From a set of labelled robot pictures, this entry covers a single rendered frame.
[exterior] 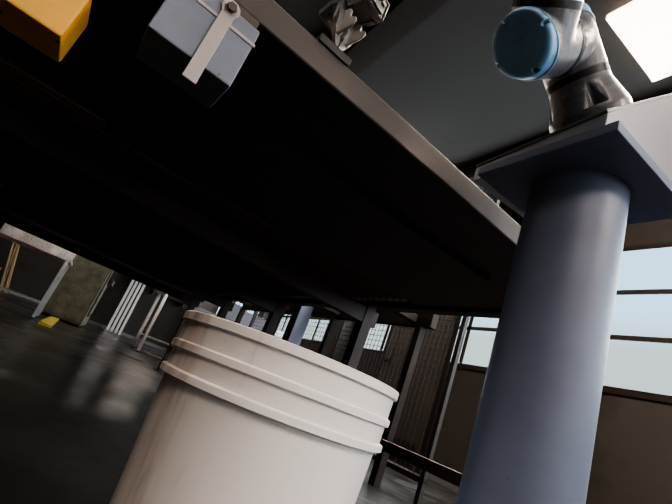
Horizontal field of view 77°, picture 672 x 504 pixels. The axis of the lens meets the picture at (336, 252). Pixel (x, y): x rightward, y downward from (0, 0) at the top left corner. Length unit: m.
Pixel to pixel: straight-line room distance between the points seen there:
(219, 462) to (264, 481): 0.05
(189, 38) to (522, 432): 0.75
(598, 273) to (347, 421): 0.49
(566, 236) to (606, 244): 0.06
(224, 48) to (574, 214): 0.63
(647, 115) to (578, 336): 0.43
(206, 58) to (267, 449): 0.55
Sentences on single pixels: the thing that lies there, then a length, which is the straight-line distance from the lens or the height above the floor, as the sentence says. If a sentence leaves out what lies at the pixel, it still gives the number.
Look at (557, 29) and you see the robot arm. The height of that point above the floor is 1.02.
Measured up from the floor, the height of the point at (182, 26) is 0.74.
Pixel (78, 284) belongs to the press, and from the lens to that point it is 7.74.
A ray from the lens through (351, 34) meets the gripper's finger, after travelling 1.03.
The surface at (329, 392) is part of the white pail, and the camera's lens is 0.46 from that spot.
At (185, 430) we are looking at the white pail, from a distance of 0.48.
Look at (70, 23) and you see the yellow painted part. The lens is 0.70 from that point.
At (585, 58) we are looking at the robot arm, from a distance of 1.02.
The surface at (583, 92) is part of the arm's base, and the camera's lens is 1.00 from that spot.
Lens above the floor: 0.33
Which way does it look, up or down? 18 degrees up
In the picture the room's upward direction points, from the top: 21 degrees clockwise
